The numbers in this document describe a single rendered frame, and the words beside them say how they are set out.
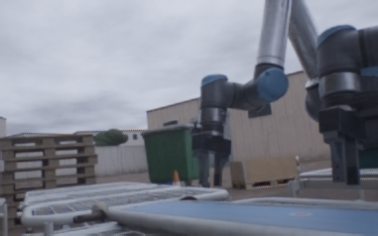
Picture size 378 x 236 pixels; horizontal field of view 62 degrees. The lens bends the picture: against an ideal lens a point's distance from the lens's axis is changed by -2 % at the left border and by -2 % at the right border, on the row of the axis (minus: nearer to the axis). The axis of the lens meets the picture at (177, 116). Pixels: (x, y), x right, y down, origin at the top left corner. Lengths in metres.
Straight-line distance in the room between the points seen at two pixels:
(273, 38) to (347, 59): 0.29
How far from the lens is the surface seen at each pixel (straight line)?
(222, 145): 1.03
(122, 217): 0.88
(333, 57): 0.81
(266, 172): 6.61
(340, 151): 0.75
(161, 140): 6.87
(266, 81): 0.95
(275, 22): 1.05
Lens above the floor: 0.65
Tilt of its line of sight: 8 degrees up
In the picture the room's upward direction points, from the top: 5 degrees counter-clockwise
